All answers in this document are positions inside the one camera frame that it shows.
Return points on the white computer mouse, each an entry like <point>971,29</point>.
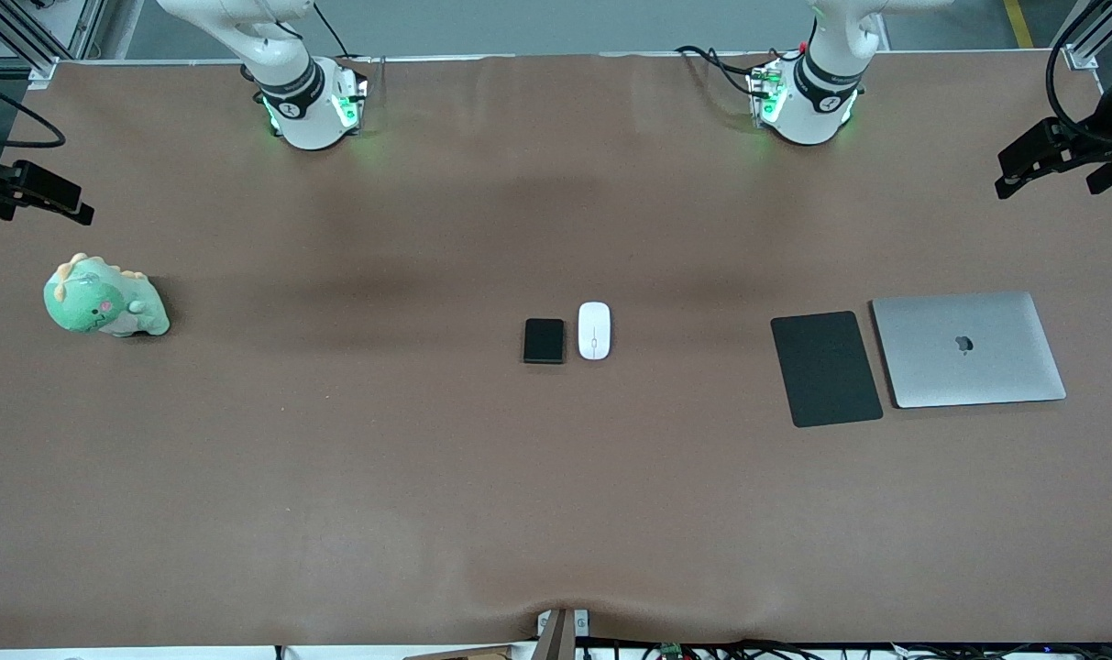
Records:
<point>594,330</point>

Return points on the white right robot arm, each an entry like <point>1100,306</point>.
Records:
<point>301,87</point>

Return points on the green dinosaur plush toy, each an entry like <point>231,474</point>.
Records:
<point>97,301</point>

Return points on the brown table cover mat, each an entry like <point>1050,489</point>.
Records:
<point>427,477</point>

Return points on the black smartphone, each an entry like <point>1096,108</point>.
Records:
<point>544,341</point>

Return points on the black mouse pad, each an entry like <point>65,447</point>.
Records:
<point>826,368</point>

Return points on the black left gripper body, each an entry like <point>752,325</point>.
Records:
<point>1079,149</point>

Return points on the silver laptop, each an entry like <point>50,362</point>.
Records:
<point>968,348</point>

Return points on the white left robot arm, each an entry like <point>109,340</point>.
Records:
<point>817,92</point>

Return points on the metal table edge bracket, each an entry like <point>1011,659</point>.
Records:
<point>562,632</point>

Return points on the aluminium frame profile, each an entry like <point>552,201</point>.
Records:
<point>1092,37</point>
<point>33,37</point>

